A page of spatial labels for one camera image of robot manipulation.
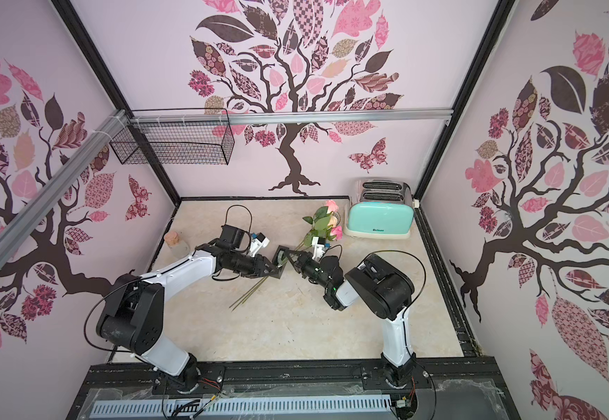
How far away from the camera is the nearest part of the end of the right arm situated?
735 millimetres

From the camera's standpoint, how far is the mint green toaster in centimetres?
98

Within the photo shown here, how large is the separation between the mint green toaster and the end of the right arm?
0.91 ft
